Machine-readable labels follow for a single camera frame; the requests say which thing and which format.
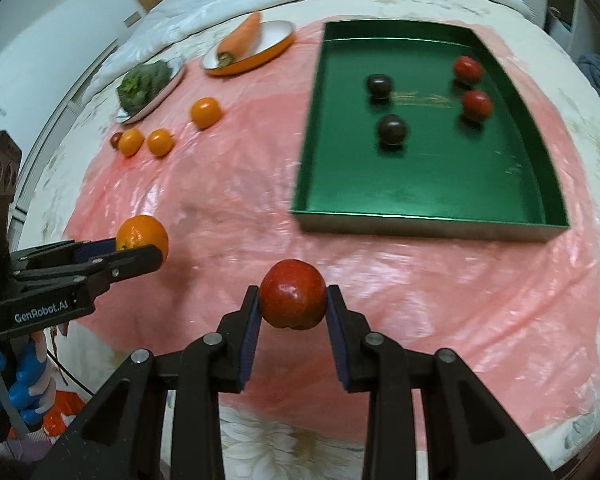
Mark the pink plastic sheet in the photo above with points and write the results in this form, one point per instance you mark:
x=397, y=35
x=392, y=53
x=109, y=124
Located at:
x=205, y=200

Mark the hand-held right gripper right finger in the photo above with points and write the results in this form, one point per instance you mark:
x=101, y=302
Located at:
x=337, y=330

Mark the person's left hand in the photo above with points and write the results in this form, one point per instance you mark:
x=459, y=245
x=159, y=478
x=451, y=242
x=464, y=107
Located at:
x=32, y=385

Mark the green leafy vegetable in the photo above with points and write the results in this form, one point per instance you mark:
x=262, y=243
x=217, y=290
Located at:
x=140, y=82

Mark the orange enamel plate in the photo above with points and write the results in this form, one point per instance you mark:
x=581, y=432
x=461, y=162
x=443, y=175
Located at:
x=275, y=40

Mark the white plate with dark rim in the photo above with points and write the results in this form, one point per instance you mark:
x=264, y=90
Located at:
x=175, y=80

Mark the white bag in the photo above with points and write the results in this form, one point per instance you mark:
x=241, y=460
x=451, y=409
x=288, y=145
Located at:
x=560, y=17

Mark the wall socket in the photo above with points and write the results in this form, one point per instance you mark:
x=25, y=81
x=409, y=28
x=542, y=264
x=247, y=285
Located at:
x=133, y=19

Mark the dark plum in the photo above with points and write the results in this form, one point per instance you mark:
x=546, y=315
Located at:
x=392, y=129
x=379, y=85

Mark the green rectangular tray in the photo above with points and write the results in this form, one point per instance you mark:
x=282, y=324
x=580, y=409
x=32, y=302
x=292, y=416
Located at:
x=430, y=180

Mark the orange plastic bag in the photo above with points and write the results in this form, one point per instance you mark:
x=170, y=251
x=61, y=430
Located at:
x=65, y=420

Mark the orange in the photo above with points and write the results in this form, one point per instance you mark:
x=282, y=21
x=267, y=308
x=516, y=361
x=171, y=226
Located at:
x=160, y=141
x=206, y=112
x=130, y=141
x=140, y=230

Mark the red apple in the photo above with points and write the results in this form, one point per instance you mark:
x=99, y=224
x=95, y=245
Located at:
x=292, y=290
x=467, y=69
x=477, y=105

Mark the carrot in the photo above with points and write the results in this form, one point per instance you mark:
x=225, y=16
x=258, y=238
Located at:
x=240, y=37

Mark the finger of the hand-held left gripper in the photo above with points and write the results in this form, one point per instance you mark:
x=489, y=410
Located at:
x=92, y=249
x=130, y=262

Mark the small dark red fruit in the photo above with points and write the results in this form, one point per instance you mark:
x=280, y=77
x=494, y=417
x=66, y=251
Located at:
x=114, y=141

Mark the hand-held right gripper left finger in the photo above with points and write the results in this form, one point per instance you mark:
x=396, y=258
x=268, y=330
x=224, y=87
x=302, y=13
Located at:
x=250, y=330

